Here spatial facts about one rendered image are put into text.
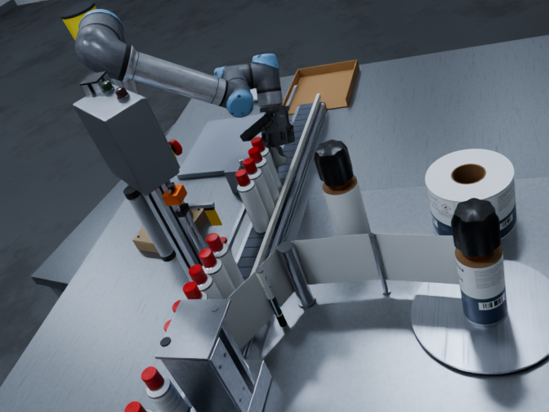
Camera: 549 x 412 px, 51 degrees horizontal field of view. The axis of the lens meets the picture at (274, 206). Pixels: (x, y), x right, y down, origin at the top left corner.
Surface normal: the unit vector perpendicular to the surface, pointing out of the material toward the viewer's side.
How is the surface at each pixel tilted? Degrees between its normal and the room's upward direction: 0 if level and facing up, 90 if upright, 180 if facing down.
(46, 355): 0
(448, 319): 0
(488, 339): 0
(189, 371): 90
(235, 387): 90
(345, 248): 90
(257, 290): 90
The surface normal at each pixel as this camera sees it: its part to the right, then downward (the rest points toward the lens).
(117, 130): 0.62, 0.33
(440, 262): -0.34, 0.66
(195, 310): -0.29, -0.75
